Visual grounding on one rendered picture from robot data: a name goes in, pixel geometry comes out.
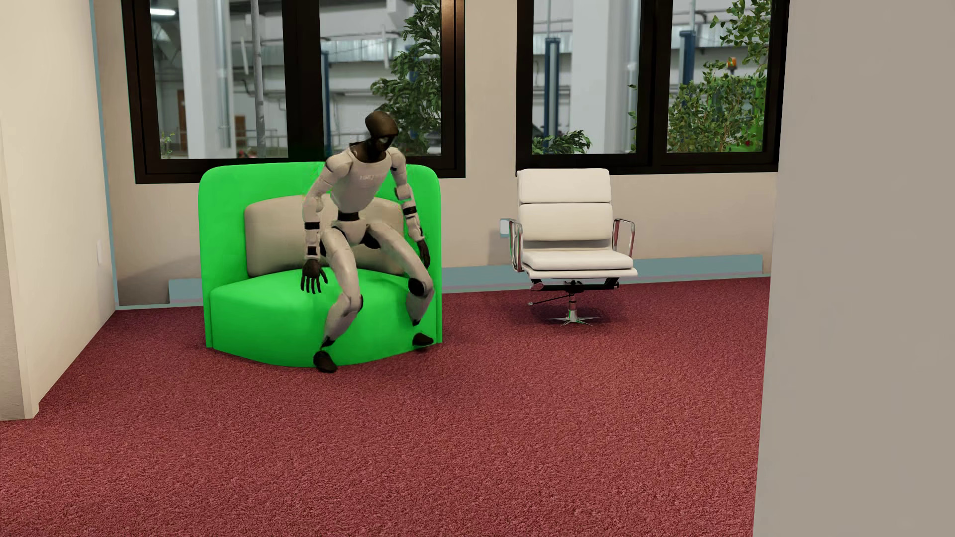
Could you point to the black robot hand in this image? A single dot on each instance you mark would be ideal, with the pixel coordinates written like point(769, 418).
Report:
point(313, 276)
point(424, 253)

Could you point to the white chrome office chair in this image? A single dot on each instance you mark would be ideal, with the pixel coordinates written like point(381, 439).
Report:
point(565, 224)

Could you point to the white right robot leg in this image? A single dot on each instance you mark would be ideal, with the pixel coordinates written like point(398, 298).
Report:
point(345, 283)

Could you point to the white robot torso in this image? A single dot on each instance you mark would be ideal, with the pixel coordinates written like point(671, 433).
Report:
point(359, 186)

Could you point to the black framed window with bush view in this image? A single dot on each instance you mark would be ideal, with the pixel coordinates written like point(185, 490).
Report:
point(653, 82)

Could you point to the dark robot head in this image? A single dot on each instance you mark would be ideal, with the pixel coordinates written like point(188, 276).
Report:
point(381, 128)

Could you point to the beige back cushion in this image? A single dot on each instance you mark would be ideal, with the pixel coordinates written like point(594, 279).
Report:
point(276, 235)

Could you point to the white left robot leg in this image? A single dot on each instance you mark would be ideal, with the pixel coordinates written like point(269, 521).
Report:
point(407, 265)

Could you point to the teal wall baseboard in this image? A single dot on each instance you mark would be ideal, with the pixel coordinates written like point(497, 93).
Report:
point(694, 266)

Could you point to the large green flowering bush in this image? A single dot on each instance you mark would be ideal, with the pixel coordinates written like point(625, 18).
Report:
point(716, 108)

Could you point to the white robot leg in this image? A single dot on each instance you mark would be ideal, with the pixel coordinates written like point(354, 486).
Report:
point(407, 265)
point(345, 283)

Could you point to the tall green leafy tree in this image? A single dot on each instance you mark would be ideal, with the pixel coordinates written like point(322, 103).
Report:
point(418, 82)

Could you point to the bright green armchair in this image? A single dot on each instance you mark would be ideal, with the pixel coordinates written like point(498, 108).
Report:
point(254, 313)

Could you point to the small green potted plant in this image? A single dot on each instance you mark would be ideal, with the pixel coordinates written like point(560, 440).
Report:
point(561, 142)

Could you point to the black framed wide window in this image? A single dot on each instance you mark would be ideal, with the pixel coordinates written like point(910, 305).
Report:
point(302, 82)

